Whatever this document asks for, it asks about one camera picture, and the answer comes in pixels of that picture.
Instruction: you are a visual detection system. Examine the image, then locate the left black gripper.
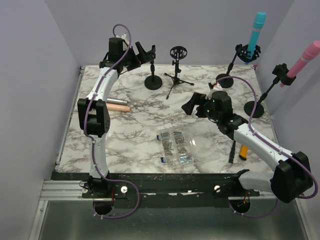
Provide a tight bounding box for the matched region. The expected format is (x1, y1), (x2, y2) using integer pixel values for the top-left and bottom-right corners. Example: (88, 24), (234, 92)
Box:
(119, 42), (152, 72)

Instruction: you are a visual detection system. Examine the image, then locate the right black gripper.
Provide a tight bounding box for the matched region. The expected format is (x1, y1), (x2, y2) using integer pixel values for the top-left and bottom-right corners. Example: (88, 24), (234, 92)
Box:
(182, 91), (221, 122)

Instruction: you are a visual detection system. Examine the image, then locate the black round-base mic stand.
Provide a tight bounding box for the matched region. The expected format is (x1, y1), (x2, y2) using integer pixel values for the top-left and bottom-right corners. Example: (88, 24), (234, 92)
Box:
(144, 45), (163, 91)

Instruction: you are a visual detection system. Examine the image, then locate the black tripod mic stand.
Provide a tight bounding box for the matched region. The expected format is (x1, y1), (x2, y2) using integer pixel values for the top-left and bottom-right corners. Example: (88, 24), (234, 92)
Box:
(164, 45), (195, 100)

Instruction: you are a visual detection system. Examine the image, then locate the silver mesh microphone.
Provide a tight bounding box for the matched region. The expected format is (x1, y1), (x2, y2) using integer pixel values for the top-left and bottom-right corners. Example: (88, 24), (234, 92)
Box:
(106, 98), (128, 106)

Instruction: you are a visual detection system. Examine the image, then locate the beige microphone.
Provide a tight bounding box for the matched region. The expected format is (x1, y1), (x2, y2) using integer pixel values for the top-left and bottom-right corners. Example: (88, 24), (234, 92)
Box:
(106, 103), (131, 113)

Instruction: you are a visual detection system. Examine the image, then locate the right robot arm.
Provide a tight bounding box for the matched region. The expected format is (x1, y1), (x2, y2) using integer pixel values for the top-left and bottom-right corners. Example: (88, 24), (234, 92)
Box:
(181, 90), (314, 203)

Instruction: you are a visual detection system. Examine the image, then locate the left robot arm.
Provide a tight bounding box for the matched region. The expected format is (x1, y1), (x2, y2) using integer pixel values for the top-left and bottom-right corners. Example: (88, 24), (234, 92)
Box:
(77, 37), (156, 198)

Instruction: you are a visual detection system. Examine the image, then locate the black clip round stand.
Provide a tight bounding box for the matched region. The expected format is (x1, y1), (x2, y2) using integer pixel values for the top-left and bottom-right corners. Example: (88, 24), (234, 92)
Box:
(243, 63), (288, 118)

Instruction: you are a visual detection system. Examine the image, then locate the blue microphone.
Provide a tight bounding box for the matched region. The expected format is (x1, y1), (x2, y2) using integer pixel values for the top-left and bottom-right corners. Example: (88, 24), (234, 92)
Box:
(247, 12), (267, 60)

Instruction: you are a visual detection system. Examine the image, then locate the pink microphone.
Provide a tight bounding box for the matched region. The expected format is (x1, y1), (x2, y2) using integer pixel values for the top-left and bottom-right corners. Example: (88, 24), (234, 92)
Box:
(280, 40), (320, 88)

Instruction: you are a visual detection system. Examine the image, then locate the clear plastic screw box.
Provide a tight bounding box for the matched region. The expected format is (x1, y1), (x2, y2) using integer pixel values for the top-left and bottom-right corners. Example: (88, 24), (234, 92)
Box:
(156, 126), (217, 169)

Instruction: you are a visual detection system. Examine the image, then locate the black T-shaped tool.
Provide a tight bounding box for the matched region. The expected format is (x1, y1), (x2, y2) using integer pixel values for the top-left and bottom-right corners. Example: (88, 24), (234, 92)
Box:
(228, 140), (236, 164)

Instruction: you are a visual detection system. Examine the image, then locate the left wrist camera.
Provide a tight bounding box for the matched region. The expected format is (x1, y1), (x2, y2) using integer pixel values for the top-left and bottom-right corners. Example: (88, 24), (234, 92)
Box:
(116, 32), (130, 46)

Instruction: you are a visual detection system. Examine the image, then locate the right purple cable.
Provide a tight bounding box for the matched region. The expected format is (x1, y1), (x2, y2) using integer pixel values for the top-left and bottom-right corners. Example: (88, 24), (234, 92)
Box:
(212, 76), (319, 200)

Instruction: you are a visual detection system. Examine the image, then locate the black shock-mount round stand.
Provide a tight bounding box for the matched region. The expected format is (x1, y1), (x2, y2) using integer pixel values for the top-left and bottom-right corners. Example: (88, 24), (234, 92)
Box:
(215, 43), (262, 89)

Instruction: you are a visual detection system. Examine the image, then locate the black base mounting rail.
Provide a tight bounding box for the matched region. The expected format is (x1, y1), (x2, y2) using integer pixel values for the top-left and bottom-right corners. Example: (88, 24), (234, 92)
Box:
(51, 172), (259, 209)

